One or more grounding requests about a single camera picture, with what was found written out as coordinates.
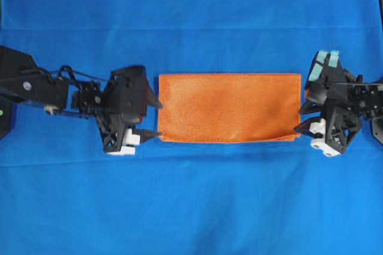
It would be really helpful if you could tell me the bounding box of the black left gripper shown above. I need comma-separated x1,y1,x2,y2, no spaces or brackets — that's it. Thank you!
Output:
96,65,163,156

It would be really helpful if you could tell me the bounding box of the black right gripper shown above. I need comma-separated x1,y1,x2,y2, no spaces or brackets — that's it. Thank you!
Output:
293,50,364,157

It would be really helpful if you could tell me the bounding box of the orange microfibre towel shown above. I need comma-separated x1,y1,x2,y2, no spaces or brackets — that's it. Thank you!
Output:
157,73,301,144

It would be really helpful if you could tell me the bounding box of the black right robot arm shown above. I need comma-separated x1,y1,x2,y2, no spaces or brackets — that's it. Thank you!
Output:
294,50,382,157

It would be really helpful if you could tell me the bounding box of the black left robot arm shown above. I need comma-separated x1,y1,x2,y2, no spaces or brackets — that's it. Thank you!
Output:
1,46,163,156

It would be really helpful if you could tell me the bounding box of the blue table cloth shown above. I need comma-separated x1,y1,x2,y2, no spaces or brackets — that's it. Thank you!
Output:
1,0,382,254

